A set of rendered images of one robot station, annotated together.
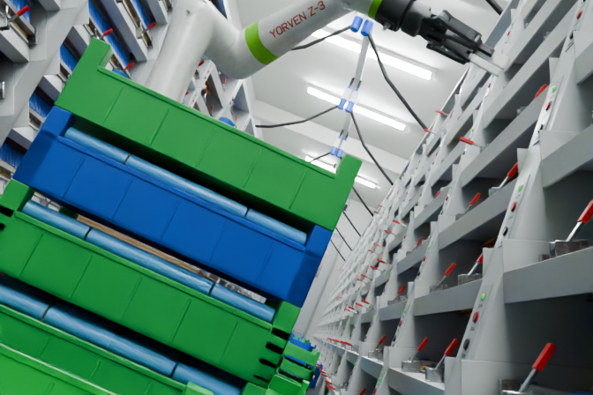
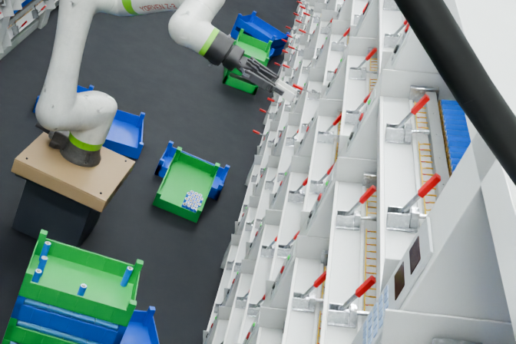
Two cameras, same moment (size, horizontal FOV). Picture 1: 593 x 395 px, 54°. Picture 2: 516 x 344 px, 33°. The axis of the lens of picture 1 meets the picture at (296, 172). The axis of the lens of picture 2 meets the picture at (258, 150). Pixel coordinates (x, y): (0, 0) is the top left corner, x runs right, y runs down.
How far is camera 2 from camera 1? 2.08 m
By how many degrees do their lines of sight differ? 42
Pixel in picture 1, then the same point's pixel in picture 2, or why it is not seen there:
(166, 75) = (64, 59)
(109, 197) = (45, 321)
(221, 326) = not seen: outside the picture
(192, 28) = (77, 16)
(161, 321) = not seen: outside the picture
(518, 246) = (249, 262)
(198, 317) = not seen: outside the picture
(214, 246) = (84, 333)
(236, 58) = (118, 12)
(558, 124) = (276, 206)
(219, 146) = (81, 304)
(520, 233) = (251, 256)
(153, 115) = (54, 296)
